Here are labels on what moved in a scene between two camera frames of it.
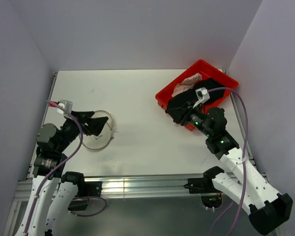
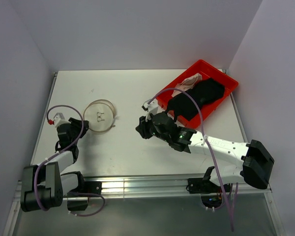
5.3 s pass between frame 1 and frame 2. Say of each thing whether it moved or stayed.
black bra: stayed
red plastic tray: stayed
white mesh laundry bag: moved
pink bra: stayed
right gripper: moved
